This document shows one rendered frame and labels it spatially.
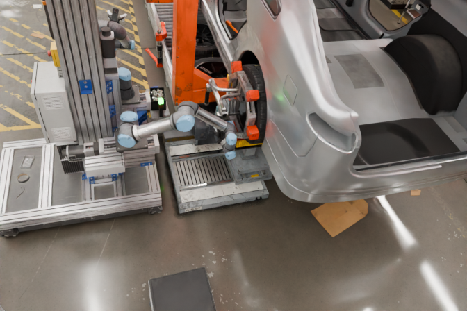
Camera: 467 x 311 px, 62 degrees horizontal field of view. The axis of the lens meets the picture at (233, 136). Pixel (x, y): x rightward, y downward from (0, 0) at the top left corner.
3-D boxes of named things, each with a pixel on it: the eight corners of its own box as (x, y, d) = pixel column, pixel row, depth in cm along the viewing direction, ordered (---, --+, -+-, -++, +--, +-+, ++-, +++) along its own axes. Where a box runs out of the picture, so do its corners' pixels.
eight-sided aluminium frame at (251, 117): (248, 150, 321) (260, 102, 283) (241, 152, 319) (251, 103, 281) (230, 107, 356) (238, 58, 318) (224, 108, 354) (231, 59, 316)
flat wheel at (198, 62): (257, 102, 414) (260, 85, 398) (203, 120, 384) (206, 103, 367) (224, 68, 450) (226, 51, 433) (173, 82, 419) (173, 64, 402)
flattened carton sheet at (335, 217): (372, 211, 367) (374, 209, 364) (332, 237, 341) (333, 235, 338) (349, 188, 382) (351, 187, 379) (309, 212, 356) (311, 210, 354)
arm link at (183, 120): (125, 135, 273) (197, 114, 263) (122, 151, 263) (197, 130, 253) (116, 124, 264) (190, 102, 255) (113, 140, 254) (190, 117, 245)
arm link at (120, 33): (125, 20, 268) (135, 39, 317) (109, 19, 267) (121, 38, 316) (124, 37, 268) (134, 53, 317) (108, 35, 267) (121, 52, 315)
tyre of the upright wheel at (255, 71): (297, 106, 283) (269, 46, 318) (267, 110, 276) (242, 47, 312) (274, 155, 335) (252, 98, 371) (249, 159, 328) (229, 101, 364)
